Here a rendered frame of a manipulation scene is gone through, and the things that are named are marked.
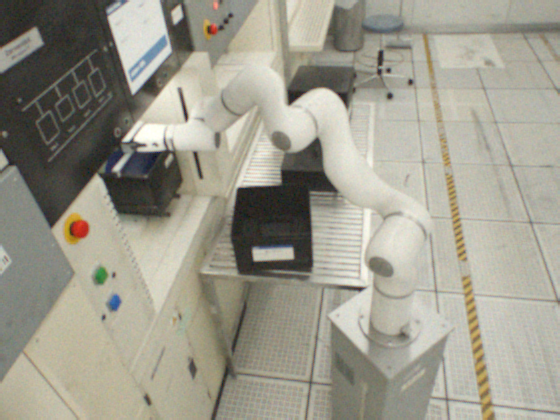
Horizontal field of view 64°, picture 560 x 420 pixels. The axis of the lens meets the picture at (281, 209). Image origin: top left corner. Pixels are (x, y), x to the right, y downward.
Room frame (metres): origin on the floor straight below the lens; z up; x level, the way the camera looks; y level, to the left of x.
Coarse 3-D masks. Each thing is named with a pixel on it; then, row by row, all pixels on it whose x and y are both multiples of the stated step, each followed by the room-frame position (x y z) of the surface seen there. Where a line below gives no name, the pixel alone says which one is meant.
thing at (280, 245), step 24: (240, 192) 1.36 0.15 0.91; (264, 192) 1.35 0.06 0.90; (288, 192) 1.35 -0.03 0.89; (240, 216) 1.32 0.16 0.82; (264, 216) 1.35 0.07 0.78; (288, 216) 1.32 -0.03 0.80; (240, 240) 1.09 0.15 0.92; (264, 240) 1.08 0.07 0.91; (288, 240) 1.08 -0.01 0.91; (240, 264) 1.09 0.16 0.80; (264, 264) 1.08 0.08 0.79; (288, 264) 1.08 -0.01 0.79; (312, 264) 1.07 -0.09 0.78
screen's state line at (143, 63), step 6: (162, 36) 1.32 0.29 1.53; (156, 42) 1.28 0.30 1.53; (162, 42) 1.31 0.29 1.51; (150, 48) 1.24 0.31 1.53; (156, 48) 1.27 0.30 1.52; (162, 48) 1.30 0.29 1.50; (144, 54) 1.20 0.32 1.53; (150, 54) 1.23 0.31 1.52; (156, 54) 1.26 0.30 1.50; (138, 60) 1.16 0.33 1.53; (144, 60) 1.19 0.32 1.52; (150, 60) 1.22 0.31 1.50; (138, 66) 1.15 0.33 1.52; (144, 66) 1.18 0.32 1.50; (132, 72) 1.11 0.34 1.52; (138, 72) 1.14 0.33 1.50; (132, 78) 1.11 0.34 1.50
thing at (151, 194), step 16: (160, 160) 1.27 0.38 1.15; (176, 160) 1.37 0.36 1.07; (112, 176) 1.19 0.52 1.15; (128, 176) 1.18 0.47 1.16; (144, 176) 1.17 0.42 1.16; (160, 176) 1.24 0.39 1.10; (176, 176) 1.34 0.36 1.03; (112, 192) 1.21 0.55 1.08; (128, 192) 1.20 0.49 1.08; (144, 192) 1.18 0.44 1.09; (160, 192) 1.21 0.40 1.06; (176, 192) 1.31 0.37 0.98; (128, 208) 1.20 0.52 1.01; (144, 208) 1.19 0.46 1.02; (160, 208) 1.18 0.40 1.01
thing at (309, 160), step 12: (312, 144) 1.71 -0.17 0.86; (288, 156) 1.64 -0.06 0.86; (300, 156) 1.63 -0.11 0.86; (312, 156) 1.62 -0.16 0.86; (288, 168) 1.55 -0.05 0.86; (300, 168) 1.54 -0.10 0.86; (312, 168) 1.53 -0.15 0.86; (288, 180) 1.54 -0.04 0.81; (300, 180) 1.53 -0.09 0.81; (312, 180) 1.51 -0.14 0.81; (324, 180) 1.50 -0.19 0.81
